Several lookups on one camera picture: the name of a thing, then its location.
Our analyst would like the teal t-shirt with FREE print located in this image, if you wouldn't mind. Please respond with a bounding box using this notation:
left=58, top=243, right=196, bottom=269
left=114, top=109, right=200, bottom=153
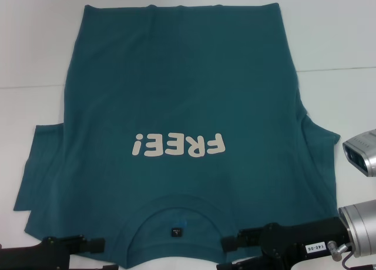
left=13, top=4, right=341, bottom=270

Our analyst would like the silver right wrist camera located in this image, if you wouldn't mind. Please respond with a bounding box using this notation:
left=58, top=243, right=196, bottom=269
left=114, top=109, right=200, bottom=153
left=342, top=128, right=376, bottom=178

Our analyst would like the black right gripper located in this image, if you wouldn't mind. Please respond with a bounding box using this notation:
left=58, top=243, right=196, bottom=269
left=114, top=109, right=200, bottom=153
left=216, top=216, right=353, bottom=270

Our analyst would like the right gripper cable with plug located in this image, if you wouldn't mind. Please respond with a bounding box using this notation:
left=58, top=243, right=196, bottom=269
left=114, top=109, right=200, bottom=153
left=327, top=240, right=354, bottom=270

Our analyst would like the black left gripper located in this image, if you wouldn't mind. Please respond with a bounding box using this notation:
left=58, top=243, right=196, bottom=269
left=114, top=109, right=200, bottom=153
left=0, top=235, right=119, bottom=270

